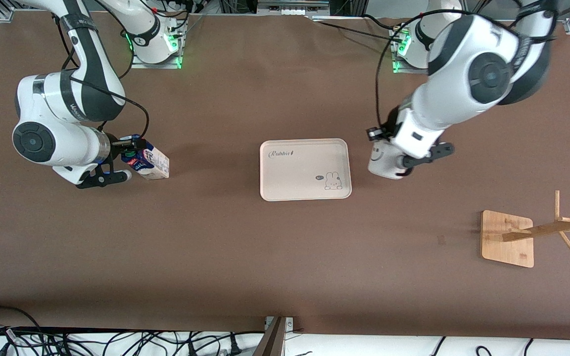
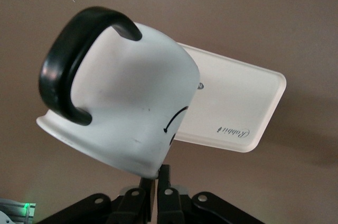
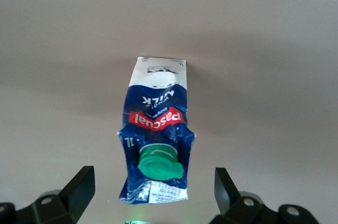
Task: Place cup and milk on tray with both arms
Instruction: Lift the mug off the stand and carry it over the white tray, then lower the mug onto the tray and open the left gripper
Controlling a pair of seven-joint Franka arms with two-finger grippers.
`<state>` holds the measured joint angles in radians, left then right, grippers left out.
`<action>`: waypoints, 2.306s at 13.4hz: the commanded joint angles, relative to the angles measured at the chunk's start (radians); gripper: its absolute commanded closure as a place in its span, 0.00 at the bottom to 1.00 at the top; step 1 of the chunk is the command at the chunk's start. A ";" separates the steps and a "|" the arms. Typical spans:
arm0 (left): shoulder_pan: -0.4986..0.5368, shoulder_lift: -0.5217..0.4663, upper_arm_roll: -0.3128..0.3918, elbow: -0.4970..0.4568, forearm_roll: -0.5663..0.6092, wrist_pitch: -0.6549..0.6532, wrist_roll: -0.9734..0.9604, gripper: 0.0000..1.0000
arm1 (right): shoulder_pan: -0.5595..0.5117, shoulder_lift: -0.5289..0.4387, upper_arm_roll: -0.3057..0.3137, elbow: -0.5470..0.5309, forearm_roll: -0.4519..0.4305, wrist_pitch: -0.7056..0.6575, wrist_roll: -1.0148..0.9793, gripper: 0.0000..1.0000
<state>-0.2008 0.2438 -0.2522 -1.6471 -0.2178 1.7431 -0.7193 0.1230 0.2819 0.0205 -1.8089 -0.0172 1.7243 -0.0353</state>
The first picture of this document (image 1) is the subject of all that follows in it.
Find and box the white smiley cup black handle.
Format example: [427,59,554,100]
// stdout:
[368,140,410,180]

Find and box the blue milk carton green cap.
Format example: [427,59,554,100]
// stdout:
[120,134,170,180]

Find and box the cream rabbit print tray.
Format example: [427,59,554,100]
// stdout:
[259,138,352,202]

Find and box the brown paper table cover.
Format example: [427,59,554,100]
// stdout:
[0,11,570,342]

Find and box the wooden mug stand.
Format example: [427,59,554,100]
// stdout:
[480,190,570,268]

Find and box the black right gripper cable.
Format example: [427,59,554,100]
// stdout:
[56,15,150,144]

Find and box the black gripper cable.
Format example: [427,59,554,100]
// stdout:
[375,7,558,132]
[56,15,150,144]

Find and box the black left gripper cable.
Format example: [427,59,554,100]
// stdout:
[375,7,558,132]

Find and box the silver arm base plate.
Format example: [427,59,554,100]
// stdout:
[131,20,183,69]
[391,27,431,75]

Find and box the long black table cable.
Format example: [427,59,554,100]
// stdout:
[312,20,399,43]

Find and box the short black table cable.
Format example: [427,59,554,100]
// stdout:
[362,14,410,31]

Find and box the aluminium frame rail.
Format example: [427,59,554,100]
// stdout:
[256,0,330,15]

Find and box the black arched floor cable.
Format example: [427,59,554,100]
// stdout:
[0,306,43,347]

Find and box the silver pole bracket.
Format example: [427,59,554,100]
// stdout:
[264,316,294,331]

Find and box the dark metal camera pole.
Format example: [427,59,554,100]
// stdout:
[253,316,288,356]

